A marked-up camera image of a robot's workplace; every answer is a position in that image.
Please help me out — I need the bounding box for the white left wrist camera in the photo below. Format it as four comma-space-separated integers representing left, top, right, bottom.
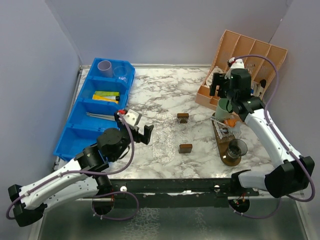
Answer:
117, 108, 142, 129

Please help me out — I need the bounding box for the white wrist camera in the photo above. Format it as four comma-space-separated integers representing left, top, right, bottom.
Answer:
117, 108, 142, 129
224, 57, 245, 79

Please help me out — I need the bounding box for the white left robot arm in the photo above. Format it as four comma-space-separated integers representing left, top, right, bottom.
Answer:
6, 110, 154, 227

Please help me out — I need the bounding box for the lilac plastic cup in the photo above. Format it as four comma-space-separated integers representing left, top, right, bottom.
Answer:
97, 60, 113, 78

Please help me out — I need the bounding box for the blue plastic bin organizer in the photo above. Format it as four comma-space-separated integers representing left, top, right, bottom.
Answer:
53, 58, 135, 161

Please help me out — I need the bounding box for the white toothpaste tube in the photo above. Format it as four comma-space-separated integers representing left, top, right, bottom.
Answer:
229, 121, 242, 139

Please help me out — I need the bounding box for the clear plastic cup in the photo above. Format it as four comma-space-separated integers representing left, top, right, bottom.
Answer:
113, 66, 128, 82

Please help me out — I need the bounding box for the brown oval wooden tray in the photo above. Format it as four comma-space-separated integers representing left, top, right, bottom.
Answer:
210, 113, 242, 167

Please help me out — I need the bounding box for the clear square toothbrush holder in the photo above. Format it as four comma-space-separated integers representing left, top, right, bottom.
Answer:
215, 127, 236, 144

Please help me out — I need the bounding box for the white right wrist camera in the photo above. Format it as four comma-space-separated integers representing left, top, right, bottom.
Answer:
224, 57, 245, 79

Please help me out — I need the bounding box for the peach compartment organizer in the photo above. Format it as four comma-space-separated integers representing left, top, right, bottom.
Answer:
195, 30, 288, 110

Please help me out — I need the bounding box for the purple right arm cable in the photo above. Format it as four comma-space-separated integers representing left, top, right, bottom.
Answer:
228, 54, 316, 220

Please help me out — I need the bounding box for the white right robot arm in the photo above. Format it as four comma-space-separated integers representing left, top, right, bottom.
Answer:
209, 68, 315, 198

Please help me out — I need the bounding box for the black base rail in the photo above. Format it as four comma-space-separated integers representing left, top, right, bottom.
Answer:
110, 178, 259, 209

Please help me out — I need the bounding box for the dark blue plastic cup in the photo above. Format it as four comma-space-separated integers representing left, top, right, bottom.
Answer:
222, 139, 248, 160

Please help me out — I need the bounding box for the green plastic cup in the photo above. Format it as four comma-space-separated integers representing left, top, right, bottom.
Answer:
215, 98, 233, 121

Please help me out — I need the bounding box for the brown lid clear box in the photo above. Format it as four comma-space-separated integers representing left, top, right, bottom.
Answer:
178, 143, 193, 154
176, 113, 190, 124

